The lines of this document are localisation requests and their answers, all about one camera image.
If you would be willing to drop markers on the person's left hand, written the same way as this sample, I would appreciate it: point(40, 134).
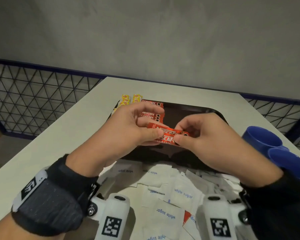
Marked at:
point(115, 139)

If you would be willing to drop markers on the person's right hand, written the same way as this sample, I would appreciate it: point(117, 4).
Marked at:
point(220, 147)

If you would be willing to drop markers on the row of red Nescafe sachets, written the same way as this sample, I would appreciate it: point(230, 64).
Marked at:
point(150, 113)

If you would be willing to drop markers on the brown plastic tray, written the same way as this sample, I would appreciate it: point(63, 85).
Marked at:
point(190, 109)

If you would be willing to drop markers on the white sugar sachets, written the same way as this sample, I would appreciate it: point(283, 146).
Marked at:
point(165, 212)

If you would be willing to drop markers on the person's left forearm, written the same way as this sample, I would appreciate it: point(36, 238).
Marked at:
point(15, 229)

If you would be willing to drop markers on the white box with marker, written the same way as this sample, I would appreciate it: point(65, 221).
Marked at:
point(112, 217)

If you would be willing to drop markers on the black left wrist band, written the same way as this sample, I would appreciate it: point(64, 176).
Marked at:
point(55, 199)

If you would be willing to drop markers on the black wrist band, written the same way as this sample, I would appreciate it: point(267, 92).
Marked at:
point(55, 199)
point(280, 209)

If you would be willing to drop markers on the black right wrist band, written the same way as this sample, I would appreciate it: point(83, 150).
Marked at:
point(280, 209)

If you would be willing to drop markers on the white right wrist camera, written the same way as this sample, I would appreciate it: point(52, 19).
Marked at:
point(217, 217)

